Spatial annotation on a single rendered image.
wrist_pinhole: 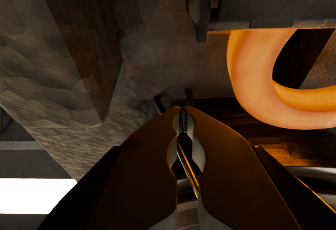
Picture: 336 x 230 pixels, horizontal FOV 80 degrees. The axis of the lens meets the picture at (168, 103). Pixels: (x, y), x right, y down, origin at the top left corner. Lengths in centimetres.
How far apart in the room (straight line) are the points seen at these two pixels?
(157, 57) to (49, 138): 39
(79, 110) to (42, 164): 903
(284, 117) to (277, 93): 3
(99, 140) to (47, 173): 839
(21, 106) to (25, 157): 957
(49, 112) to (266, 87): 18
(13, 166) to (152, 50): 961
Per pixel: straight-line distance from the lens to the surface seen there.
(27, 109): 19
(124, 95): 30
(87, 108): 16
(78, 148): 57
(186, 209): 34
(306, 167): 29
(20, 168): 959
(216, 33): 22
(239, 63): 17
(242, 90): 19
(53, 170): 883
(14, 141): 658
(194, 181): 24
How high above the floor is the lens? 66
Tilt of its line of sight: 48 degrees up
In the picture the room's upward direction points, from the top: 177 degrees clockwise
